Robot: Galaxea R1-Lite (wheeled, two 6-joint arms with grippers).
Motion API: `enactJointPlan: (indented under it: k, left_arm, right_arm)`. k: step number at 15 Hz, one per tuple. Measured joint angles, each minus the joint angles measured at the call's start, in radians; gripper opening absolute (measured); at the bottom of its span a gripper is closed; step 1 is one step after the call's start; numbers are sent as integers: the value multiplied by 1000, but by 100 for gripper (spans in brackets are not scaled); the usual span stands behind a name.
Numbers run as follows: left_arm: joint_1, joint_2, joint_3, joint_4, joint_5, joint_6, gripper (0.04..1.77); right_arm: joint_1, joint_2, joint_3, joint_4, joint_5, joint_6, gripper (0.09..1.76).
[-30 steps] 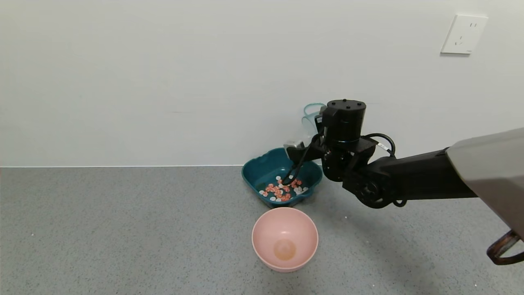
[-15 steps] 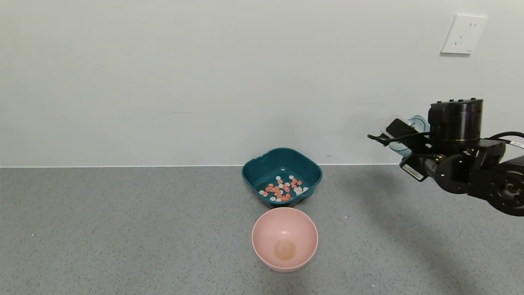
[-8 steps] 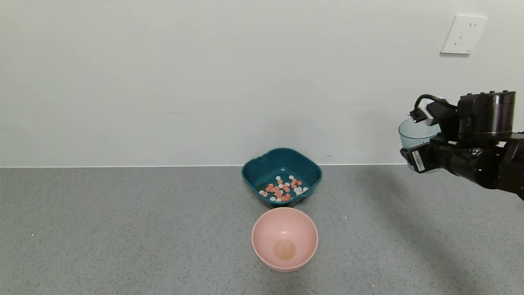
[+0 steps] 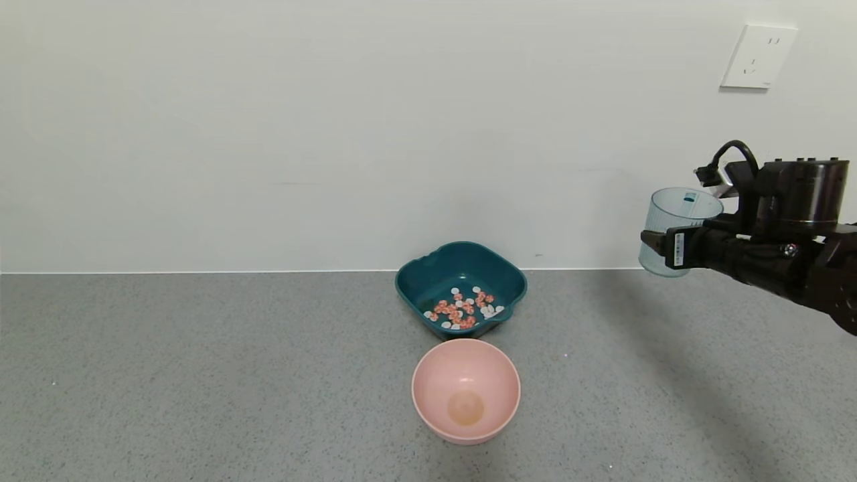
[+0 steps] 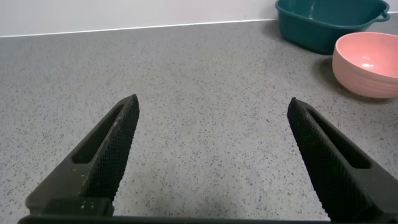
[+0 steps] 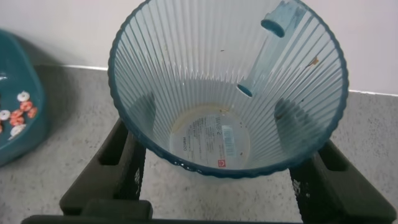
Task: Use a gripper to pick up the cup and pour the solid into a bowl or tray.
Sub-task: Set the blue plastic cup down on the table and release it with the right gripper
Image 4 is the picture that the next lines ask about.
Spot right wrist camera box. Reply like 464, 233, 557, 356
695, 164, 738, 199

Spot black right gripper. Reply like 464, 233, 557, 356
639, 225, 758, 283

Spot pink and white solid pieces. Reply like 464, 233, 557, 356
424, 287, 505, 330

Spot white wall power socket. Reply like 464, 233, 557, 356
720, 25, 799, 90

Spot pink round plastic bowl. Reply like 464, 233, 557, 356
411, 338, 522, 445

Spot clear ribbed plastic cup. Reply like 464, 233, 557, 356
638, 187, 724, 278

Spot black camera cable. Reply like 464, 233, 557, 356
696, 139, 761, 181

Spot teal square plastic basin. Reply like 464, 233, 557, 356
395, 241, 528, 339

